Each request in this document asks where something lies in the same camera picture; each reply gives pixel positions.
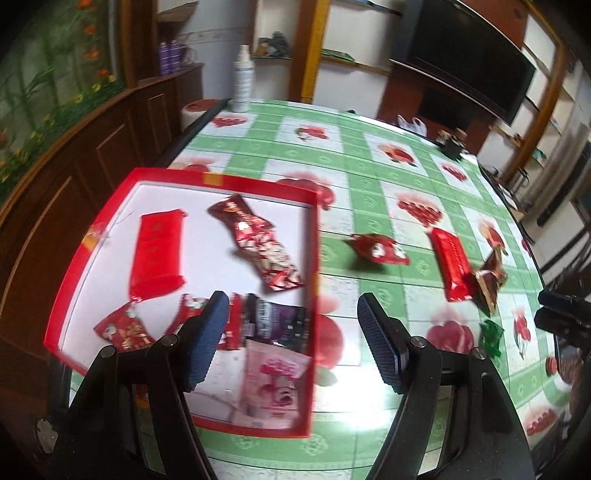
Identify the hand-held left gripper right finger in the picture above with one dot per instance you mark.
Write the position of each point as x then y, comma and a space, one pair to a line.
381, 341

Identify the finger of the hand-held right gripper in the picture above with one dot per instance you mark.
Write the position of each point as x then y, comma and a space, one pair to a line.
561, 299
556, 323

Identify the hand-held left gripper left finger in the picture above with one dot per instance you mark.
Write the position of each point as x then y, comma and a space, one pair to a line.
207, 341

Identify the red flower snack packet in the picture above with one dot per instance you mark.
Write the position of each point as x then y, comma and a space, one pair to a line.
124, 327
378, 247
191, 307

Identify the black purple snack packet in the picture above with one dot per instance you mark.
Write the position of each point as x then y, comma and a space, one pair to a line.
277, 318

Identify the pink bear snack packet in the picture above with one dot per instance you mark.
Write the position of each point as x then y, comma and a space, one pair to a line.
277, 378

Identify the plain red bar packet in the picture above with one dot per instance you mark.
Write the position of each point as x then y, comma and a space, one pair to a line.
455, 265
154, 254

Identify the red white patterned packet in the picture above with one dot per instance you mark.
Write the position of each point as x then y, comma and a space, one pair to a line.
258, 244

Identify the red cardboard box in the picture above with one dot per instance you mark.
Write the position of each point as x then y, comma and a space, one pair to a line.
207, 217

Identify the green snack packet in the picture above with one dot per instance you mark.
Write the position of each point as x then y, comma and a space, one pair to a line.
491, 337

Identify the brown chocolate packet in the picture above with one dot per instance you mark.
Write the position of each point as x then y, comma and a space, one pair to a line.
496, 265

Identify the brown candy wrapper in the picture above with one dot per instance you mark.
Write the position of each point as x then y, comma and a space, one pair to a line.
485, 290

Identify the green checkered fruit tablecloth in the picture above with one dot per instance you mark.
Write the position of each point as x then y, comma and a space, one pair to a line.
369, 184

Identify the small black jar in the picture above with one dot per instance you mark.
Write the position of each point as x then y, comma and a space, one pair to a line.
452, 145

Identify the white plastic bag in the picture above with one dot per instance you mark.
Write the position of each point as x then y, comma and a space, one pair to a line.
412, 124

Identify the dark wooden sideboard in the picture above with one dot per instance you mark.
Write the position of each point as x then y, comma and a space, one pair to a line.
92, 152

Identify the round red white stool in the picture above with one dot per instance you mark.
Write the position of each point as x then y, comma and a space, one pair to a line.
196, 113

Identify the black flat television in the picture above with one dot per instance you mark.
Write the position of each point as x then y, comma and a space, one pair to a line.
475, 60

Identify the white spray bottle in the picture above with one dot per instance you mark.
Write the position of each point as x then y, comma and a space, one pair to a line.
242, 74

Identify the purple spray can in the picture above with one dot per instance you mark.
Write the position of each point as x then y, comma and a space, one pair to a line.
164, 57
175, 55

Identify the flat green object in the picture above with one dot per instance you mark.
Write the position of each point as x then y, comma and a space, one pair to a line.
337, 55

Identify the brown cardboard piece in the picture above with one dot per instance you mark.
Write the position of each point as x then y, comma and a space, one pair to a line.
175, 14

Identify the wooden wall shelf unit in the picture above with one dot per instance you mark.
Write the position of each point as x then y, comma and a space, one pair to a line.
311, 55

